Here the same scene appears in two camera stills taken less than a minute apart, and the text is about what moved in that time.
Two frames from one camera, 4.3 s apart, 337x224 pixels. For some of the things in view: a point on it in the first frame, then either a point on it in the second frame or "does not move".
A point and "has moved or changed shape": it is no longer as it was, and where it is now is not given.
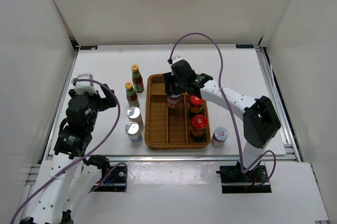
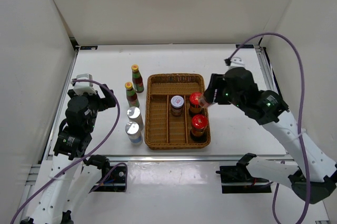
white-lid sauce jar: x=174 y=100 has moved or changed shape
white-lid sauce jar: x=219 y=136 -> x=205 y=104
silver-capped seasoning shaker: x=134 y=115 does not move
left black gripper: x=111 y=102 does not move
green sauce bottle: x=137 y=79 does not move
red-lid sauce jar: x=199 y=123 does not move
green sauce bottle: x=131 y=95 does not move
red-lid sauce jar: x=196 y=103 does not move
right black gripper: x=169 y=79 -> x=215 y=81
